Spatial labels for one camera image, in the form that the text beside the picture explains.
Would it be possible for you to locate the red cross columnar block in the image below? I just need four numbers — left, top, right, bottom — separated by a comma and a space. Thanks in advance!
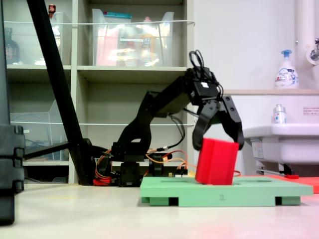
195, 138, 240, 186

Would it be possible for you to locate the small clear sanitizer bottle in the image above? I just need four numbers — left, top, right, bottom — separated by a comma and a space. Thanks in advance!
272, 104, 287, 124

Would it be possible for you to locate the white sink basin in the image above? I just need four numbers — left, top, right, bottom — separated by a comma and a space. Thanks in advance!
243, 123, 319, 165

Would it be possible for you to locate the white soap pump bottle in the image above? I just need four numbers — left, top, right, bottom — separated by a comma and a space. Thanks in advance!
275, 49, 300, 90

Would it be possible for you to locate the green shape sorter board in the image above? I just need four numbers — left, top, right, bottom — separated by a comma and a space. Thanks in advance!
139, 176, 314, 208

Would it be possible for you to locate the beige shelf unit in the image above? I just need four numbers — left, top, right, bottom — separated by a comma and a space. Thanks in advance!
2, 0, 195, 185

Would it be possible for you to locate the clear plastic storage bin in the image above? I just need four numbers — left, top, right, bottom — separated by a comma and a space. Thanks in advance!
92, 8, 175, 67
9, 99, 70, 162
3, 11, 65, 66

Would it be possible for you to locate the black tripod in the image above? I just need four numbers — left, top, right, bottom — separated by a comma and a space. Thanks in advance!
23, 0, 98, 186

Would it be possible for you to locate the small brown bottle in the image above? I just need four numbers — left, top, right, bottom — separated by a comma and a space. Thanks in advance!
47, 3, 57, 19

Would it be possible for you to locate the notched black stack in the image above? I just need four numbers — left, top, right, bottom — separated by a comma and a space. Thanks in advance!
0, 124, 25, 226

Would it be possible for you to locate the dark labelled bottle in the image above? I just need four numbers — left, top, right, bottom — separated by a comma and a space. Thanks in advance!
3, 26, 20, 65

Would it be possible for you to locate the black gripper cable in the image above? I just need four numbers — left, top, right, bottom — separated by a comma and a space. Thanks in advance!
188, 49, 225, 102

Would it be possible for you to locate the orange and black servo cable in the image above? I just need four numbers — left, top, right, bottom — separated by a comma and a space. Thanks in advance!
146, 114, 200, 172

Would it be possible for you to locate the dark vertical post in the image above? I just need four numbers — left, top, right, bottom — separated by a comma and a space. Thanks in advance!
0, 0, 11, 126

